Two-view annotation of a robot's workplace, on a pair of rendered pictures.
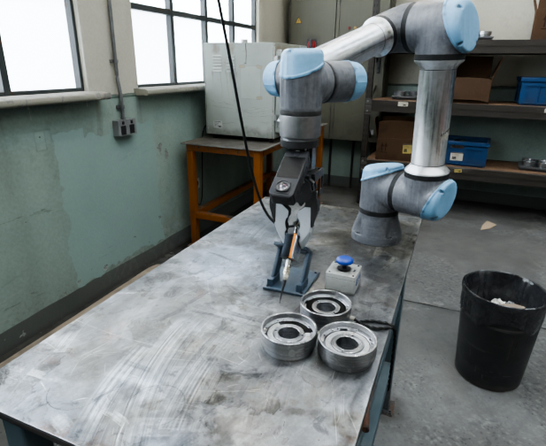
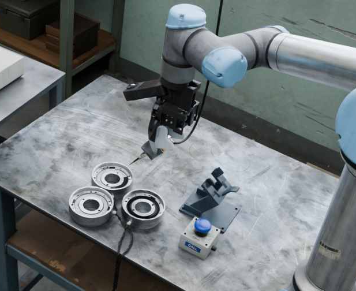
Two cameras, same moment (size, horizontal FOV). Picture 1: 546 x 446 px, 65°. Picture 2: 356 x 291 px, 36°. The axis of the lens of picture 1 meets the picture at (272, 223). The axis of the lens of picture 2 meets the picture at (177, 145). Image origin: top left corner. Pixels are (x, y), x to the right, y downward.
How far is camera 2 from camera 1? 1.41 m
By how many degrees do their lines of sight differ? 77
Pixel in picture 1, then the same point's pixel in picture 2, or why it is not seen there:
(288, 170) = (147, 83)
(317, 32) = not seen: outside the picture
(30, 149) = not seen: outside the picture
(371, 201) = not seen: hidden behind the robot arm
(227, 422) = (51, 150)
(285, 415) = (47, 171)
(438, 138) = (318, 242)
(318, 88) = (169, 42)
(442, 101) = (333, 201)
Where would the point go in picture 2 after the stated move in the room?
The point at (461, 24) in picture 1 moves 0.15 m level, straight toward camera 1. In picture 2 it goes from (344, 111) to (244, 71)
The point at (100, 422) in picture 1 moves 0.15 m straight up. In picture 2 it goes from (68, 111) to (70, 68)
